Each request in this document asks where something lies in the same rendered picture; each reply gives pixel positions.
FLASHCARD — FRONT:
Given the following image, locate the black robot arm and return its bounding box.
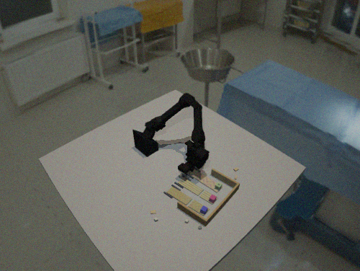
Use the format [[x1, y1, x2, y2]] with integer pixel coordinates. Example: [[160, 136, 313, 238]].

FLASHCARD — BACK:
[[141, 93, 210, 169]]

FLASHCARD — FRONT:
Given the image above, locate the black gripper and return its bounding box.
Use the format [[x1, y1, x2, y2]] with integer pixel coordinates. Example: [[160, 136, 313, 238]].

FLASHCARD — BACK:
[[178, 153, 196, 174]]

